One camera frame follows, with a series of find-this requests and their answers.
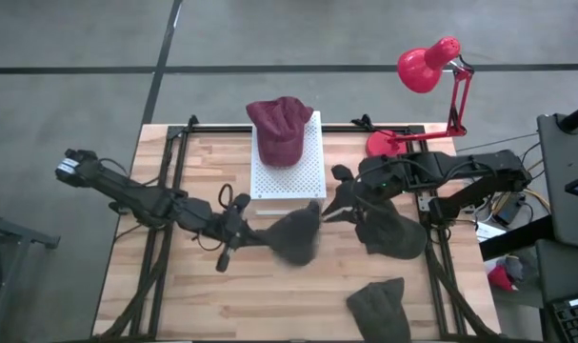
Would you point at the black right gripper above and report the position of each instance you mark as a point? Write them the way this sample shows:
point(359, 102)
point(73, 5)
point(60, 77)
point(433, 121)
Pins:
point(352, 190)

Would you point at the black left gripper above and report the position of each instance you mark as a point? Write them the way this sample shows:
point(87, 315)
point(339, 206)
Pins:
point(233, 228)

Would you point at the dark green cloth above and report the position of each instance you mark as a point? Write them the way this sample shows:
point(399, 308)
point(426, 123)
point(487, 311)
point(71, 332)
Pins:
point(293, 238)

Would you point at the dark green cap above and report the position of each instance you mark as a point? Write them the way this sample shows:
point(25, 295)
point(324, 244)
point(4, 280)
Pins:
point(379, 309)
point(393, 238)

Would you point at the maroon cap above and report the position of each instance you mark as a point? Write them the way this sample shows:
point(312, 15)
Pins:
point(279, 138)

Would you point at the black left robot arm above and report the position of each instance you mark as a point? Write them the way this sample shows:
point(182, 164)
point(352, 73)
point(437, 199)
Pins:
point(126, 190)

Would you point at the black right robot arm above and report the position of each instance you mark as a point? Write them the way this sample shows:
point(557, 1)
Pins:
point(460, 167)

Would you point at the white perforated metal shelf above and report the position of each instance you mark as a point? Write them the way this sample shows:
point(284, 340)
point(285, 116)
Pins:
point(298, 181)

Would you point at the white paper sheet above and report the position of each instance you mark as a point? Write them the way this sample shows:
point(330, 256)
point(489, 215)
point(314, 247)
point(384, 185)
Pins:
point(488, 232)

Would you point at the red desk lamp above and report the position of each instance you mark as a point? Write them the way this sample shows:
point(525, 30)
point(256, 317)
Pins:
point(419, 71)

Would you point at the dark electronic device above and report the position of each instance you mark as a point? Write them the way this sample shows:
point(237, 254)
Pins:
point(507, 212)

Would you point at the red fabric item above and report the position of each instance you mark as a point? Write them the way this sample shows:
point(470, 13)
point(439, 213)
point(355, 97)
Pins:
point(500, 280)

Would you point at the black bar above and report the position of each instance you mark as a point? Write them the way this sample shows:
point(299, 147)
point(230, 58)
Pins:
point(512, 240)

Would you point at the grey fabric item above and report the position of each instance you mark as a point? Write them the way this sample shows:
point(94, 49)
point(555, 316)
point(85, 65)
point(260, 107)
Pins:
point(516, 269)

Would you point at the grey side desk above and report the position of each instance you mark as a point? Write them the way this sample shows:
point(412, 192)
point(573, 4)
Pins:
point(562, 157)

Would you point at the grey metal stand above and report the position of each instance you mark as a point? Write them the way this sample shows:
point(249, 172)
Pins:
point(17, 236)

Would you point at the black pole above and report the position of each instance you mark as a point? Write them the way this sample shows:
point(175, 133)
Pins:
point(576, 119)

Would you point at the black keyboard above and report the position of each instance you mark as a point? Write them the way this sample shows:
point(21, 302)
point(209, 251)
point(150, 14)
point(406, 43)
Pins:
point(576, 324)

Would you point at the silver metal bracket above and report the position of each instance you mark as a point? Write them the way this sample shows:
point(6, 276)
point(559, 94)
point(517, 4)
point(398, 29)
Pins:
point(424, 202)

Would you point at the black aluminium table frame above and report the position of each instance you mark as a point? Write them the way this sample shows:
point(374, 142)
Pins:
point(212, 127)

